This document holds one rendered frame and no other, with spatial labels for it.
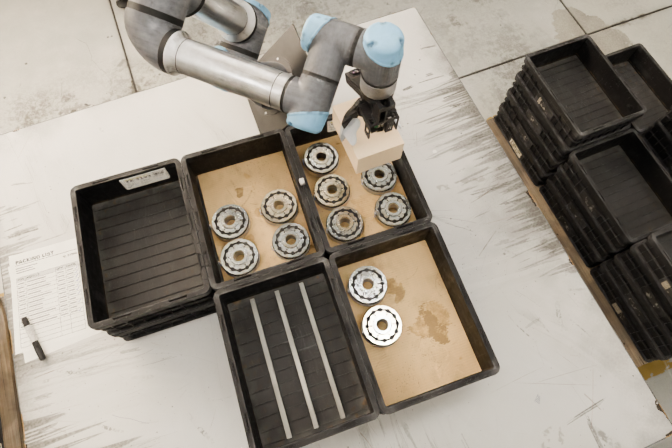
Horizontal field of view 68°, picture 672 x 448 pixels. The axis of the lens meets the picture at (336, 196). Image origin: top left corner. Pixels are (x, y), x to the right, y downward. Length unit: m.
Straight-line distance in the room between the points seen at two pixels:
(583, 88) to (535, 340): 1.13
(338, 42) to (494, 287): 0.91
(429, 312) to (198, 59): 0.84
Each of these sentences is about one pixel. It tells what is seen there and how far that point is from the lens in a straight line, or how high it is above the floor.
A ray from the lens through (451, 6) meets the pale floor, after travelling 3.12.
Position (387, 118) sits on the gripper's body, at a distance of 1.10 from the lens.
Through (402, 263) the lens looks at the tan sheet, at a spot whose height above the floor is 0.83.
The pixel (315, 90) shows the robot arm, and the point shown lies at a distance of 0.96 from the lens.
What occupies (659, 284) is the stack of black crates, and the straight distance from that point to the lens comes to 2.05.
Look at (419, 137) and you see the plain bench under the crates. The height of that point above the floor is 0.70.
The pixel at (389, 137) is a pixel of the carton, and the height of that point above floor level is 1.13.
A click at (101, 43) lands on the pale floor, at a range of 3.12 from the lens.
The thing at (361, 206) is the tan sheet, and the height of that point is 0.83.
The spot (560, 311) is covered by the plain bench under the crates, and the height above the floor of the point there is 0.70.
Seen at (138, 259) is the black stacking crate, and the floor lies 0.83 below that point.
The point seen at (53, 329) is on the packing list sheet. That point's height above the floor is 0.70.
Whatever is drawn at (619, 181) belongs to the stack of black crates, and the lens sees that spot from 2.28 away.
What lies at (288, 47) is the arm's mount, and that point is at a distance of 1.65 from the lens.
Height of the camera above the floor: 2.16
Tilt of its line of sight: 66 degrees down
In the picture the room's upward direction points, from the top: 1 degrees clockwise
